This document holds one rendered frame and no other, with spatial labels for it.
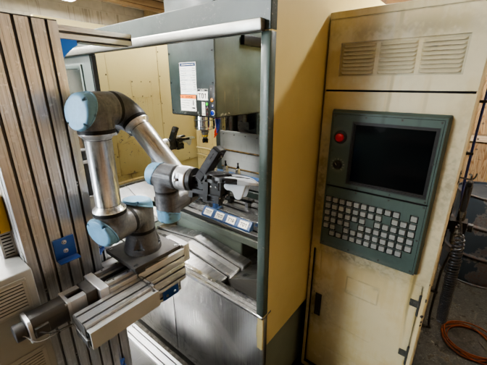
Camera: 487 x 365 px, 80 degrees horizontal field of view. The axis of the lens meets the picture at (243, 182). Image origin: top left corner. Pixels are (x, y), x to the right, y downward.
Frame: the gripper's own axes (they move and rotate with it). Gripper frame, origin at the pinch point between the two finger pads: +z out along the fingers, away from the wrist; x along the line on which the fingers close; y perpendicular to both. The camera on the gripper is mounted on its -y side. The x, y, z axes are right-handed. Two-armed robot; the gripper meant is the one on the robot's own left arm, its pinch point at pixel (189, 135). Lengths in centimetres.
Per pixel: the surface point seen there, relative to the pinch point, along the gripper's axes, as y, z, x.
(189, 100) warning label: -25.8, -3.7, 8.1
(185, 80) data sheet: -38.8, -3.3, 4.9
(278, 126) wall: -22, -43, 104
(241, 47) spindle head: -58, 23, 33
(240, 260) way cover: 74, -16, 60
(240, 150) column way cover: 23, 58, 0
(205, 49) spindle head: -56, -3, 25
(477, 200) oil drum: 69, 176, 177
